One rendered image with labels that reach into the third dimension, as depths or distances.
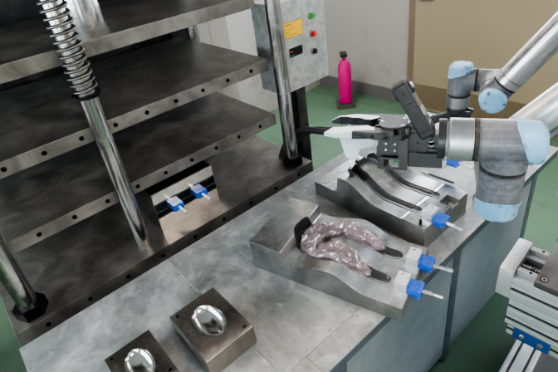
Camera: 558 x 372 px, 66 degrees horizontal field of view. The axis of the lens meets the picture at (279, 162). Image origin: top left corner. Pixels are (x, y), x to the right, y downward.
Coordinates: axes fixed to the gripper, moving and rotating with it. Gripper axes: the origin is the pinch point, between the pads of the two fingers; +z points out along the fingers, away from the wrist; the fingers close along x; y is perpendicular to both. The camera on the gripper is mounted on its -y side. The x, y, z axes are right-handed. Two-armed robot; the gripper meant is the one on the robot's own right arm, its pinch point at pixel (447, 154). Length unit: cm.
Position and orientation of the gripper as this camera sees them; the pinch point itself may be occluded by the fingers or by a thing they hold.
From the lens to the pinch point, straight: 171.6
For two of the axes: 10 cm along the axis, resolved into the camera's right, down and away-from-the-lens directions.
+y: 6.5, 3.2, -6.9
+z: 1.2, 8.5, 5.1
